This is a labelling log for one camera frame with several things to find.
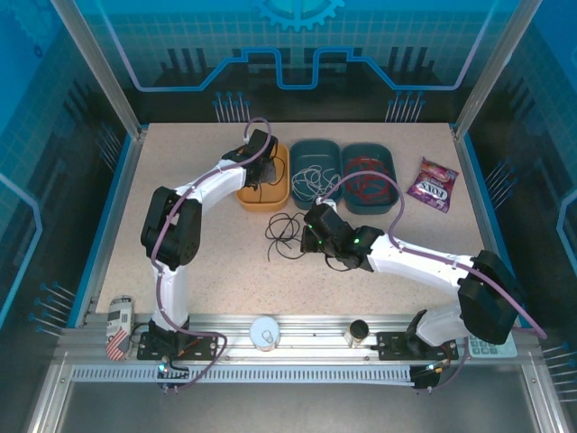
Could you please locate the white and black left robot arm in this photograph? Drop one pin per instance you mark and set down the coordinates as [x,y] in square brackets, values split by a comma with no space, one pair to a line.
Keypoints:
[173,293]

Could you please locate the orange plastic bin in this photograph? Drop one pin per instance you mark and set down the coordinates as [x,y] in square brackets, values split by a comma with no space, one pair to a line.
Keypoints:
[252,200]

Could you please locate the dark teal plastic bin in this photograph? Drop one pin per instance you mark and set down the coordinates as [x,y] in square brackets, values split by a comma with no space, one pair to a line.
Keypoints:
[369,207]
[315,155]

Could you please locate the small jar with black lid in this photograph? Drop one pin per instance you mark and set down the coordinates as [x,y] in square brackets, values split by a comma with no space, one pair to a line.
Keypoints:
[357,331]

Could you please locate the purple candy bag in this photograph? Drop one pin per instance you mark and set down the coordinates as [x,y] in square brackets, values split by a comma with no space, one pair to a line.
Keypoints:
[433,185]

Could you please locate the grey desk calculator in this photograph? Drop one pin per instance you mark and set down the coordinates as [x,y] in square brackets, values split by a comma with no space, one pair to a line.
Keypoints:
[489,349]

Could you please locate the patterned drink can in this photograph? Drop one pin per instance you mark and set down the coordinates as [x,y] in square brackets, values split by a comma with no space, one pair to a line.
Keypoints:
[119,325]

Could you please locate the aluminium mounting rail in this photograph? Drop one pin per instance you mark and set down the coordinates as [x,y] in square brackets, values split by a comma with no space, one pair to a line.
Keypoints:
[315,325]

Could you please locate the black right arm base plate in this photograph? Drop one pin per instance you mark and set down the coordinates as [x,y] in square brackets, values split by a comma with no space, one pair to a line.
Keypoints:
[392,345]

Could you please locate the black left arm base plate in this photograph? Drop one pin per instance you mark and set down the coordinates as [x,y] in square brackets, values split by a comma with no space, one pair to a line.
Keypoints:
[198,343]

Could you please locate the aluminium frame post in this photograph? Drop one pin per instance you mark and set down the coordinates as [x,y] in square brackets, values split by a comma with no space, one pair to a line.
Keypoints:
[108,76]
[491,67]

